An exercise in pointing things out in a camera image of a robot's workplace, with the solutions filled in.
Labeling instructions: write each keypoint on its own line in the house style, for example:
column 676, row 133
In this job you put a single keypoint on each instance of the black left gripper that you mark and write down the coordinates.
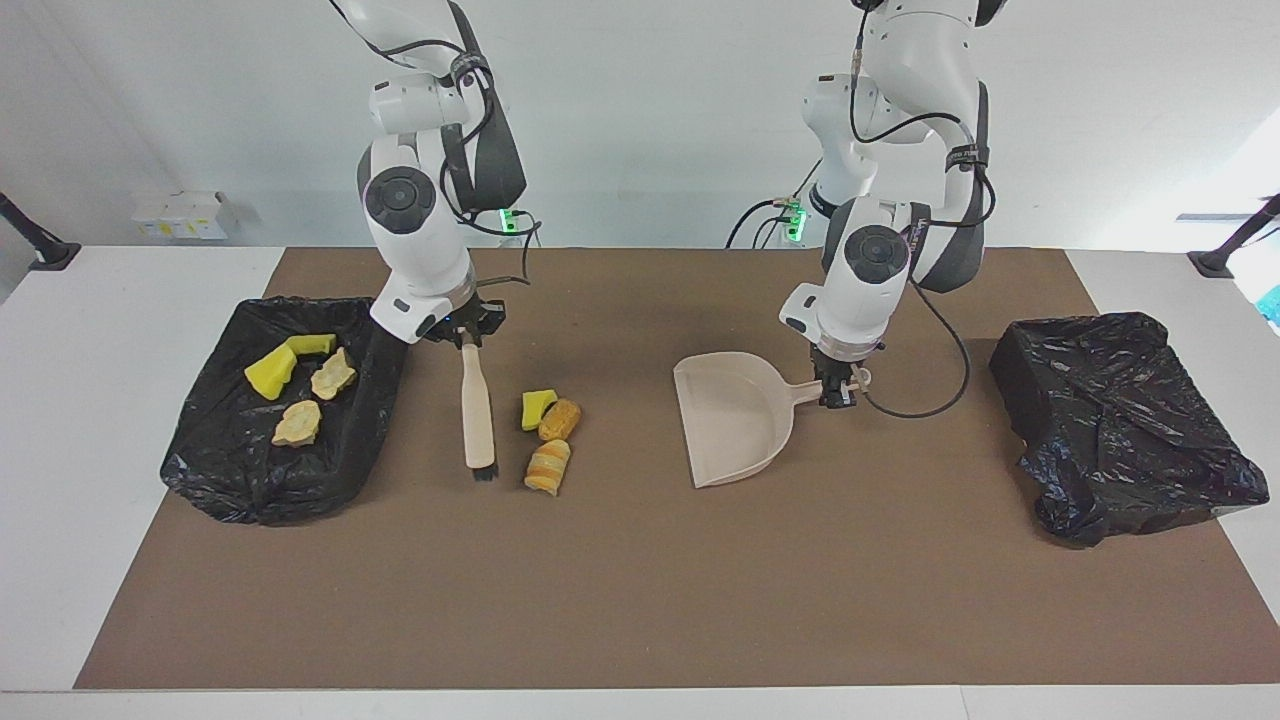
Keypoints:
column 838, row 365

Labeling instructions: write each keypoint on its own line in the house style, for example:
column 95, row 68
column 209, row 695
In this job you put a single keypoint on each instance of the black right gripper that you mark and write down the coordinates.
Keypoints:
column 455, row 325

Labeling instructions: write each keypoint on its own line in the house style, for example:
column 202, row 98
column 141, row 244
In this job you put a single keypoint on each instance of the beige hand brush black bristles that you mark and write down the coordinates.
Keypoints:
column 478, row 410

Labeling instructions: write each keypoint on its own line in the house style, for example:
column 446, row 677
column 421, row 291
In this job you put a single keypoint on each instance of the yellow sponge scrap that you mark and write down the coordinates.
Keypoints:
column 535, row 408

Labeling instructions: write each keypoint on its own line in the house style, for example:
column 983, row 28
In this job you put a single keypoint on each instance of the beige plastic dustpan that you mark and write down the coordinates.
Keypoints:
column 735, row 420

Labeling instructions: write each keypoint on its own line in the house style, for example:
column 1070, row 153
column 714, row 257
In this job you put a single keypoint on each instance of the brown toy nugget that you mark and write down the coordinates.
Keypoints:
column 560, row 420

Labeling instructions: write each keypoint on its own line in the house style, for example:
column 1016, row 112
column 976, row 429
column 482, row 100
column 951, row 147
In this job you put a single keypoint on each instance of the beige toy bread piece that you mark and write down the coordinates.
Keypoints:
column 333, row 377
column 297, row 425

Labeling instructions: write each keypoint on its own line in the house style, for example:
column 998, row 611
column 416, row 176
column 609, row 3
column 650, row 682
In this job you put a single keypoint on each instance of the orange striped toy croissant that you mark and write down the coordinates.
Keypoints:
column 548, row 468

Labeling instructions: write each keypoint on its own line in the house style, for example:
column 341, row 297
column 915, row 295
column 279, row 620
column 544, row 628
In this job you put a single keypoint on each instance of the green and yellow sponge piece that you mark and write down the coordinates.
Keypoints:
column 268, row 375

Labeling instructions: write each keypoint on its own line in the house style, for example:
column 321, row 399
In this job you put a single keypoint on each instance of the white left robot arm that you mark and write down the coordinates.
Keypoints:
column 870, row 290

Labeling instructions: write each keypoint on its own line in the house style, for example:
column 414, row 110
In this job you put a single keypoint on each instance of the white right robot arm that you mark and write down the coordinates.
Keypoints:
column 415, row 260

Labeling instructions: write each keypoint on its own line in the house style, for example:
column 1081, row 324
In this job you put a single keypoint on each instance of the black bag lined bin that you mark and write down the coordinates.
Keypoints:
column 1110, row 420
column 250, row 470

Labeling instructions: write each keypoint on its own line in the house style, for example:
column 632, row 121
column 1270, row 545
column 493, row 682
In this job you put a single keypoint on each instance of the brown table mat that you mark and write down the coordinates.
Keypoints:
column 560, row 620

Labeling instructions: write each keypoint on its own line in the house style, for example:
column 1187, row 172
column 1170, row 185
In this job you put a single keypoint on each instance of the teal plastic object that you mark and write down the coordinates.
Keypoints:
column 1272, row 305

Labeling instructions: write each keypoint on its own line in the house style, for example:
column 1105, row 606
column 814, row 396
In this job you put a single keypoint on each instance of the white wall socket box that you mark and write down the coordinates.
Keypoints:
column 180, row 215

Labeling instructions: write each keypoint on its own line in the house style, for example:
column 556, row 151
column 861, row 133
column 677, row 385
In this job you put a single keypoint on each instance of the black camera stand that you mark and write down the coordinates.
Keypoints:
column 1215, row 262
column 45, row 252

